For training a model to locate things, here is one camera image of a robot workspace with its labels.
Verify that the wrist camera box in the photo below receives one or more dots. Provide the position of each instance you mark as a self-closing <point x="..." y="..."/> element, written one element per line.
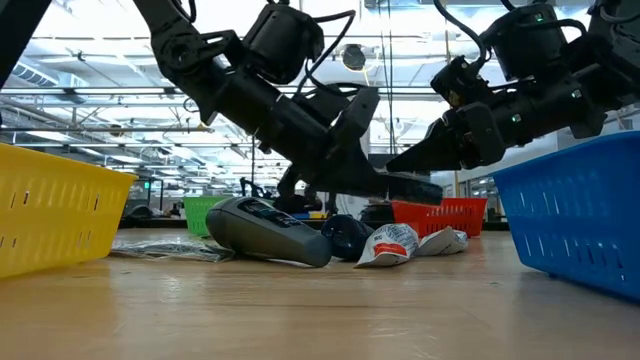
<point x="457" y="82"/>
<point x="320" y="107"/>

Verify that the red plastic basket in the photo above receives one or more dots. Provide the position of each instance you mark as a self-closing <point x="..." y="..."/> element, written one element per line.
<point x="450" y="217"/>

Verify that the clear plastic packet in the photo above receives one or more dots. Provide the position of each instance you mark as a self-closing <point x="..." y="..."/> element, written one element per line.
<point x="170" y="251"/>

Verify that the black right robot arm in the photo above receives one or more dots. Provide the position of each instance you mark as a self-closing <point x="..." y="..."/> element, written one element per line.
<point x="600" y="75"/>

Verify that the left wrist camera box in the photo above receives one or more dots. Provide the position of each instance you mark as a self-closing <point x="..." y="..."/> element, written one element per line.
<point x="320" y="107"/>

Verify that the yellow plastic basket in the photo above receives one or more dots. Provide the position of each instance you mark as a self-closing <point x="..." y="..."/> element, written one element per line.
<point x="60" y="215"/>

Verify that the dark blue pouch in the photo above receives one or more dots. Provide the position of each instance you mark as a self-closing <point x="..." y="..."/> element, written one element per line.
<point x="345" y="237"/>

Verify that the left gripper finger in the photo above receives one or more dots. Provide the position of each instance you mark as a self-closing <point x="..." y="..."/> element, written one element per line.
<point x="362" y="167"/>
<point x="355" y="190"/>

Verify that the blue plastic basket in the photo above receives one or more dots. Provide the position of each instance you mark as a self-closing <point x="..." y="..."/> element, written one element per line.
<point x="575" y="215"/>

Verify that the green plastic basket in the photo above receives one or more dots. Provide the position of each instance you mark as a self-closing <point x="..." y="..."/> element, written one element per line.
<point x="197" y="215"/>

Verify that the grey handheld device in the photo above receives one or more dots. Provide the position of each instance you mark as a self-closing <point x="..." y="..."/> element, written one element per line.
<point x="260" y="235"/>

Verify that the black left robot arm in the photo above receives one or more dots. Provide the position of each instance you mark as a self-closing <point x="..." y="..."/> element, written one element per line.
<point x="235" y="95"/>

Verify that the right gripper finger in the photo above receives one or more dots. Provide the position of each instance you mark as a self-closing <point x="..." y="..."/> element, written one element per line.
<point x="435" y="165"/>
<point x="435" y="142"/>

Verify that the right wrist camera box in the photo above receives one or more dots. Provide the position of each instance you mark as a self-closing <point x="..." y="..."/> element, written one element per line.
<point x="457" y="82"/>

